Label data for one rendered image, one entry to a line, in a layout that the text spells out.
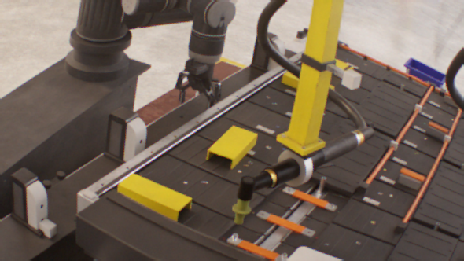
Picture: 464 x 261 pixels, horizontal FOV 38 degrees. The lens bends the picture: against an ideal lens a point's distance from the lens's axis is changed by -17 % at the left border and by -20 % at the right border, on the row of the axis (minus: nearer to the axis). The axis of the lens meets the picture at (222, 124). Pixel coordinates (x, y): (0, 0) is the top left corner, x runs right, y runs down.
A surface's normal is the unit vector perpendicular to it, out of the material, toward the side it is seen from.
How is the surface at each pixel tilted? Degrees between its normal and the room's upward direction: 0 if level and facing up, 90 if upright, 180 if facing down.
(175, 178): 0
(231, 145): 0
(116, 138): 90
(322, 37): 90
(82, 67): 23
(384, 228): 0
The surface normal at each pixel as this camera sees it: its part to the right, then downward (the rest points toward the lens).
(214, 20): 0.50, 0.51
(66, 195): 0.17, -0.88
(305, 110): -0.69, 0.22
